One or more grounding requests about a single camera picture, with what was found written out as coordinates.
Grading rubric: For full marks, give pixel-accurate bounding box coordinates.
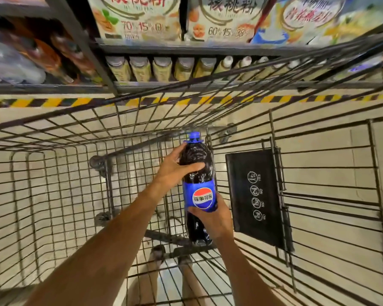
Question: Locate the person's left hand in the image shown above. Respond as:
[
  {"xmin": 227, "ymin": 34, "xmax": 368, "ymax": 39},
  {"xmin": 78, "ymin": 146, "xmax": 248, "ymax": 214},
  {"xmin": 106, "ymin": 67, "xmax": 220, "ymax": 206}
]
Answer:
[{"xmin": 153, "ymin": 143, "xmax": 206, "ymax": 198}]

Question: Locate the person's right hand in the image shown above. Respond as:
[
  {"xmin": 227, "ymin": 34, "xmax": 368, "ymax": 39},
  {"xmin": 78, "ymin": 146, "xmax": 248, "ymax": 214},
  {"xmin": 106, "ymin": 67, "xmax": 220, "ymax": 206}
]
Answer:
[{"xmin": 187, "ymin": 191, "xmax": 235, "ymax": 241}]

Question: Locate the blue-label cola bottle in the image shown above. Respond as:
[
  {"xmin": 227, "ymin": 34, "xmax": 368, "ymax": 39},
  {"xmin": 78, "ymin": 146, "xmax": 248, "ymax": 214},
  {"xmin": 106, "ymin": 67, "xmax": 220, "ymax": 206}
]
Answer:
[{"xmin": 178, "ymin": 131, "xmax": 218, "ymax": 247}]

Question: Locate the black wire shopping cart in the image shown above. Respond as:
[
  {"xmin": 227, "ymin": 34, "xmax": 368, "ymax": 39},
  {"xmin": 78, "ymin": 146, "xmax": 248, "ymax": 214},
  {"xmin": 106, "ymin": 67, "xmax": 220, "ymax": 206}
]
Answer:
[{"xmin": 0, "ymin": 28, "xmax": 383, "ymax": 306}]

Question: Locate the person's left forearm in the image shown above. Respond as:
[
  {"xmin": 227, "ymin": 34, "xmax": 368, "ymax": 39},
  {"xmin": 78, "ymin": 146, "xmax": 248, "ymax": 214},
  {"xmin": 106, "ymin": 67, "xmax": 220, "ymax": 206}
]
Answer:
[{"xmin": 24, "ymin": 187, "xmax": 166, "ymax": 306}]

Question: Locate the person's right forearm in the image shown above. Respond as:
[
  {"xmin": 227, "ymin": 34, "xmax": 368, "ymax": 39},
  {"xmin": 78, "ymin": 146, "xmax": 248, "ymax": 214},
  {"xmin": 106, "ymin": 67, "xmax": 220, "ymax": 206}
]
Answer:
[{"xmin": 215, "ymin": 234, "xmax": 278, "ymax": 306}]

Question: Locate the person's right leg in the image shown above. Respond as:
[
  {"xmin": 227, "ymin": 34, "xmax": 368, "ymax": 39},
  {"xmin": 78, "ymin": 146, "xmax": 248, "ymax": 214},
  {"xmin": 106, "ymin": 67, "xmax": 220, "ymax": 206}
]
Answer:
[{"xmin": 178, "ymin": 256, "xmax": 210, "ymax": 306}]

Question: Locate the person's leg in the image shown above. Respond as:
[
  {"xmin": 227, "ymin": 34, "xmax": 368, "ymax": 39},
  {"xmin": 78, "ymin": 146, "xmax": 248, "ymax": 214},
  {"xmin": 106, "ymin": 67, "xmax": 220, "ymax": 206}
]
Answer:
[
  {"xmin": 178, "ymin": 256, "xmax": 210, "ymax": 306},
  {"xmin": 127, "ymin": 245, "xmax": 166, "ymax": 306}
]

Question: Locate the person's left leg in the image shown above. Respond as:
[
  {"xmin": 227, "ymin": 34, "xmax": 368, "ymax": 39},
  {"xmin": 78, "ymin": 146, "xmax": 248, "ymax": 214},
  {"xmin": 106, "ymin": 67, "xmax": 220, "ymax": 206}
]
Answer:
[{"xmin": 127, "ymin": 245, "xmax": 166, "ymax": 306}]

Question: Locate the row of orange tea bottles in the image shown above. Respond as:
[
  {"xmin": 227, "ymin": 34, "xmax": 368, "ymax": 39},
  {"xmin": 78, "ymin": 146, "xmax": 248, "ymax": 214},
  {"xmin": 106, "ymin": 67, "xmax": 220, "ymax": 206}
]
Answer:
[{"xmin": 0, "ymin": 15, "xmax": 104, "ymax": 85}]

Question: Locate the pack of clear water bottles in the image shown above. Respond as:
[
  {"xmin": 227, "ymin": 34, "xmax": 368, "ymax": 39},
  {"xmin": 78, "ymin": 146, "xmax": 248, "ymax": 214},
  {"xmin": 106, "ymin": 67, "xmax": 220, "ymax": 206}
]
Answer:
[{"xmin": 0, "ymin": 41, "xmax": 47, "ymax": 85}]

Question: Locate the row of pale capped jars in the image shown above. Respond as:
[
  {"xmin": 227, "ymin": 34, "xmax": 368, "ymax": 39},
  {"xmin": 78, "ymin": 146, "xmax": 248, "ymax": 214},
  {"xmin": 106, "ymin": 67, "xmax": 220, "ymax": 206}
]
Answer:
[{"xmin": 105, "ymin": 55, "xmax": 307, "ymax": 83}]

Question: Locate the black metal store shelf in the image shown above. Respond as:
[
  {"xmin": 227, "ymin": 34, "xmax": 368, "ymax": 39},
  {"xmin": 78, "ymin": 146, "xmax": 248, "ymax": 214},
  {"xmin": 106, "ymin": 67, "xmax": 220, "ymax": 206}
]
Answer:
[{"xmin": 0, "ymin": 0, "xmax": 383, "ymax": 94}]

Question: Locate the white printed food bag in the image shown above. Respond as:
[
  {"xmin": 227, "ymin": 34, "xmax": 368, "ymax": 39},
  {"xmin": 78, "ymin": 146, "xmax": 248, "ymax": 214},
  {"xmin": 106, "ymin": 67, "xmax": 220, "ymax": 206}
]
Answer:
[
  {"xmin": 86, "ymin": 0, "xmax": 183, "ymax": 42},
  {"xmin": 186, "ymin": 0, "xmax": 272, "ymax": 43}
]

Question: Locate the blue white food bag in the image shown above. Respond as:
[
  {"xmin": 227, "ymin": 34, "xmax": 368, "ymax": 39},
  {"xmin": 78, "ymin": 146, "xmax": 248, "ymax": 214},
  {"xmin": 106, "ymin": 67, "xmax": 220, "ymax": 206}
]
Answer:
[{"xmin": 252, "ymin": 0, "xmax": 383, "ymax": 47}]

